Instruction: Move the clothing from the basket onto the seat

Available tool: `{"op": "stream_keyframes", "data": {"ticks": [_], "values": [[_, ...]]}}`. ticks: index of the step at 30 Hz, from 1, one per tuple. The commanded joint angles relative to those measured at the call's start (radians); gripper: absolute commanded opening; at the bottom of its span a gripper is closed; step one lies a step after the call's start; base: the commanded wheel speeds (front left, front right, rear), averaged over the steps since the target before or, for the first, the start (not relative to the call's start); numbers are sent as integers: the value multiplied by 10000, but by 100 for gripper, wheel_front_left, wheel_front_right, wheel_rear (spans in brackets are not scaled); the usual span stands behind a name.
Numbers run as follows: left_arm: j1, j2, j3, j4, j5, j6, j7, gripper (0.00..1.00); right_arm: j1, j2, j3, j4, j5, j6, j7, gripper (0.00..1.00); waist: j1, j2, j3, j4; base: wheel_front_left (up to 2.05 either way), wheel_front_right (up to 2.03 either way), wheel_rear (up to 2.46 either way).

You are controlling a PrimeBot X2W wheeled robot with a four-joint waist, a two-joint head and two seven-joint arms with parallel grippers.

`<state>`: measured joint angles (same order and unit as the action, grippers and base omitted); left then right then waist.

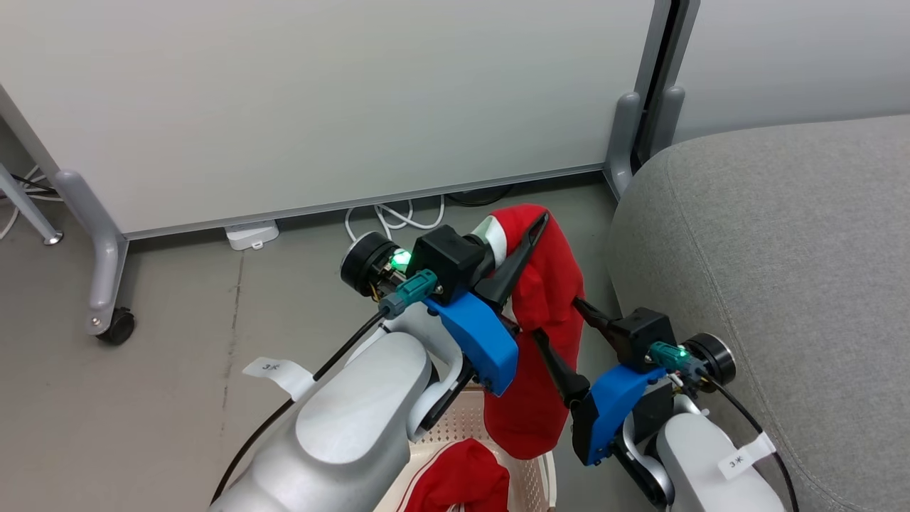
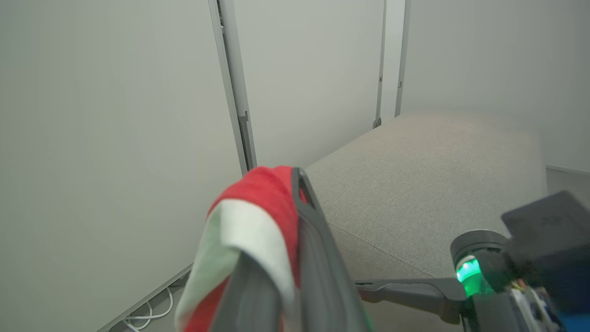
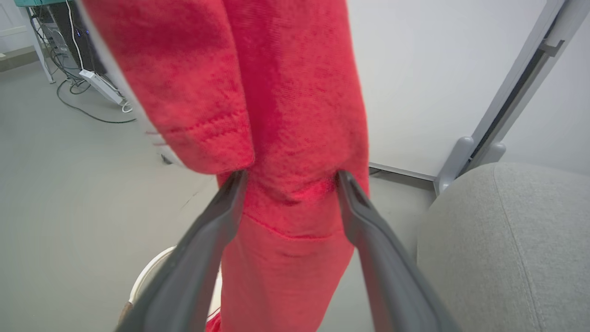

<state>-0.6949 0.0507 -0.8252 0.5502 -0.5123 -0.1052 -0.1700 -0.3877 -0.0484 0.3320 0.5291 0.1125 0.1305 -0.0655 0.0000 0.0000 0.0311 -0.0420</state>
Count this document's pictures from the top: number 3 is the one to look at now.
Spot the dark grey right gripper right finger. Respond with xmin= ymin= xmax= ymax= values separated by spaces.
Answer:
xmin=337 ymin=170 xmax=461 ymax=332

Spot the thin white hanging cable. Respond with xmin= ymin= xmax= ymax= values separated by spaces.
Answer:
xmin=66 ymin=0 xmax=85 ymax=71

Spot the wide white partition panel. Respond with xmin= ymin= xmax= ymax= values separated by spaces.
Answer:
xmin=346 ymin=0 xmax=549 ymax=181

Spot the narrow white partition panel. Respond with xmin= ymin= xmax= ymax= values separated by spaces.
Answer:
xmin=500 ymin=16 xmax=590 ymax=176

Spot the white table leg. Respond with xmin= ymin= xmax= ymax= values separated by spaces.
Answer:
xmin=28 ymin=6 xmax=56 ymax=84

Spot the white laundry basket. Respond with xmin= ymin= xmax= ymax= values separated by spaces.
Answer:
xmin=118 ymin=246 xmax=223 ymax=326

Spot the white power strip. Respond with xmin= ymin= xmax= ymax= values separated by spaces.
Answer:
xmin=79 ymin=69 xmax=126 ymax=107

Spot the black computer tower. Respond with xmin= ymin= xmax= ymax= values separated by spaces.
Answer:
xmin=48 ymin=0 xmax=107 ymax=74

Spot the grey partition post with foot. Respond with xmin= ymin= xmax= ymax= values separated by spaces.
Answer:
xmin=433 ymin=0 xmax=590 ymax=194

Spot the black floor cable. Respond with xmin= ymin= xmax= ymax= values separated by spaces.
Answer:
xmin=56 ymin=78 xmax=137 ymax=124

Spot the red and white garment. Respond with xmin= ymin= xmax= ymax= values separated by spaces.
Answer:
xmin=76 ymin=0 xmax=372 ymax=332

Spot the grey fabric sofa seat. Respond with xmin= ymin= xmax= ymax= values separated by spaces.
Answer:
xmin=416 ymin=161 xmax=590 ymax=332

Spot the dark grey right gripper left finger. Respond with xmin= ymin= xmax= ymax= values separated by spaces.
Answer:
xmin=115 ymin=170 xmax=250 ymax=332

